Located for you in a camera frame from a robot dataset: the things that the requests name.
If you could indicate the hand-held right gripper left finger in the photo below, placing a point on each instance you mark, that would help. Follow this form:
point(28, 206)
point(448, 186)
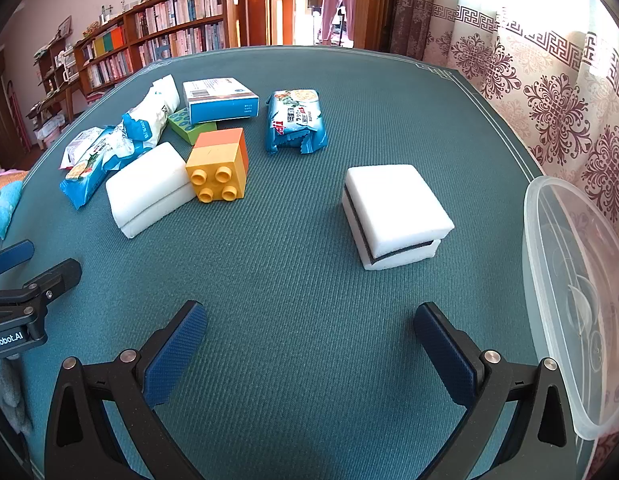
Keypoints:
point(174, 355)

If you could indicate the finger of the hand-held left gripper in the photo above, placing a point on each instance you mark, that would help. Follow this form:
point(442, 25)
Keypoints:
point(56, 276)
point(11, 255)

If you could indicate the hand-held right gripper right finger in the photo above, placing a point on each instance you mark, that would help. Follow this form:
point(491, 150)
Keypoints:
point(447, 355)

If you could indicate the clear plastic container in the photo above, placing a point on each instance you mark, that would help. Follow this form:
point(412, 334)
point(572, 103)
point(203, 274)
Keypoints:
point(554, 270)

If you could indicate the white pouch with blue edge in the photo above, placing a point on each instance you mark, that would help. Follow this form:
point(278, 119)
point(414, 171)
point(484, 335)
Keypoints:
point(157, 105)
point(127, 147)

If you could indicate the white sponge with dark layer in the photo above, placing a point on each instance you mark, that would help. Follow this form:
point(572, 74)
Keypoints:
point(394, 200)

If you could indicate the blue cloth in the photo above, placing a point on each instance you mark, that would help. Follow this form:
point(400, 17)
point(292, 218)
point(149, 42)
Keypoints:
point(4, 210)

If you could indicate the orange checked cloth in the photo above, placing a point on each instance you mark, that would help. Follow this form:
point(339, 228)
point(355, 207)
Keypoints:
point(6, 176)

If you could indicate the blue snack packet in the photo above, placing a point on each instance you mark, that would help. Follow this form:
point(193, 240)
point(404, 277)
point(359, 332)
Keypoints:
point(294, 120)
point(81, 182)

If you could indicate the plain white sponge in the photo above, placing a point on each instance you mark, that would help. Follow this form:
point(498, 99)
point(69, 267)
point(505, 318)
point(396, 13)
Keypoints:
point(144, 185)

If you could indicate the red and white wipes packet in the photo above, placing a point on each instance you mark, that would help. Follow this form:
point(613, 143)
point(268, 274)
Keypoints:
point(81, 144)

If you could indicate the small wooden shelf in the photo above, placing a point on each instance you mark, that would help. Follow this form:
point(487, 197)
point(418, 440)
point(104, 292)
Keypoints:
point(54, 85)

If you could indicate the green block with blue circles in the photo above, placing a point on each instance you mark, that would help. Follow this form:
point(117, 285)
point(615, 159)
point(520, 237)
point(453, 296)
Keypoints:
point(182, 127)

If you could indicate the yellow and orange building block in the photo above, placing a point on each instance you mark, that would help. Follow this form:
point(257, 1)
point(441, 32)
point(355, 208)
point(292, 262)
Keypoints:
point(217, 155)

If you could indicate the medium wooden bookshelf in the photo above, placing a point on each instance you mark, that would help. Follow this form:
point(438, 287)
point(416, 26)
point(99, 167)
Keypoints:
point(106, 55)

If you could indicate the white and blue carton box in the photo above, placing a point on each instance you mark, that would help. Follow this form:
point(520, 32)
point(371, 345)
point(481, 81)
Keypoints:
point(219, 105)

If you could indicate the patterned white curtain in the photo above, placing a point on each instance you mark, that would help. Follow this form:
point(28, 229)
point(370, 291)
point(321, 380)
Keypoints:
point(539, 85)

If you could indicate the large wooden bookshelf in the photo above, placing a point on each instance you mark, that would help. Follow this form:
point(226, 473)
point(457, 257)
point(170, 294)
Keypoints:
point(189, 15)

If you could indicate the dark brown curtain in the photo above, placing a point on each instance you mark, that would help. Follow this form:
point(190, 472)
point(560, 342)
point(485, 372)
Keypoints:
point(414, 25)

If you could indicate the wooden door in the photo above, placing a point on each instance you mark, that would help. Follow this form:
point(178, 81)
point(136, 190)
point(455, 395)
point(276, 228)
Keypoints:
point(372, 10)

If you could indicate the pink hanging pants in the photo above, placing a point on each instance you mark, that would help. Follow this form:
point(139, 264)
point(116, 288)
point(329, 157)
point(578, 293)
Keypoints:
point(334, 0)

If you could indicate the wall picture frame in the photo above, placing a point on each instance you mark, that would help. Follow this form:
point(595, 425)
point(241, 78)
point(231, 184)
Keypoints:
point(64, 25)

